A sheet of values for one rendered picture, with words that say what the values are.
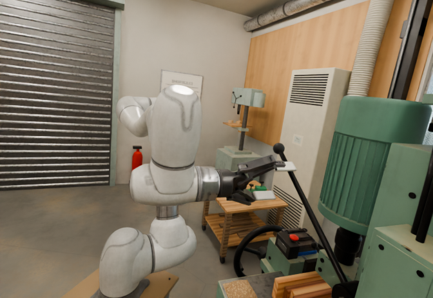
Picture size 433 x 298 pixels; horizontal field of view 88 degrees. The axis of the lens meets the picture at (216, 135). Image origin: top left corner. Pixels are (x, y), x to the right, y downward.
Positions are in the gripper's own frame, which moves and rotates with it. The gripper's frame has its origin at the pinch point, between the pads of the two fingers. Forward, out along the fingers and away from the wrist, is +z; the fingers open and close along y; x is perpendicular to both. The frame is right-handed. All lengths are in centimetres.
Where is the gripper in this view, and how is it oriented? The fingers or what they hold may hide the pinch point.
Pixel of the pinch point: (279, 181)
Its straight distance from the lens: 70.2
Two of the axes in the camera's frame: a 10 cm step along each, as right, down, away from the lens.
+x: -2.1, -6.6, 7.2
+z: 9.5, 0.5, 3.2
